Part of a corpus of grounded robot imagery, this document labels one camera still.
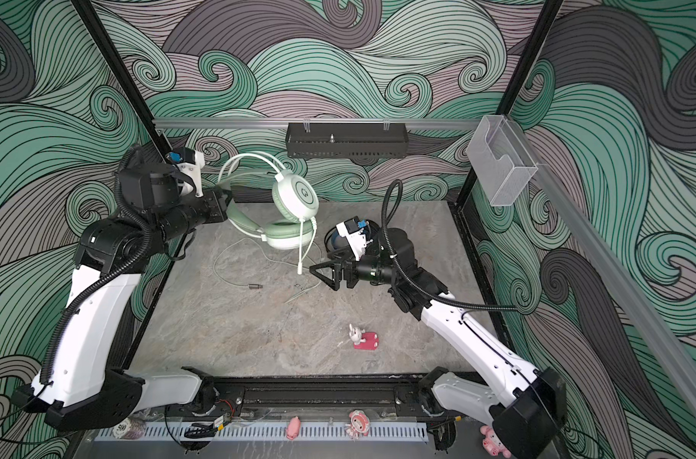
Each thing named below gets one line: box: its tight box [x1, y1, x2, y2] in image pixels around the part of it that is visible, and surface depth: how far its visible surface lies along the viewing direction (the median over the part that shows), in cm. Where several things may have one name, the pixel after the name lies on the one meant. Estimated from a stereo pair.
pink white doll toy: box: [345, 409, 370, 442], surface depth 69 cm
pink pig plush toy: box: [478, 425, 512, 459], surface depth 67 cm
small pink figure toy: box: [286, 415, 302, 440], surface depth 70 cm
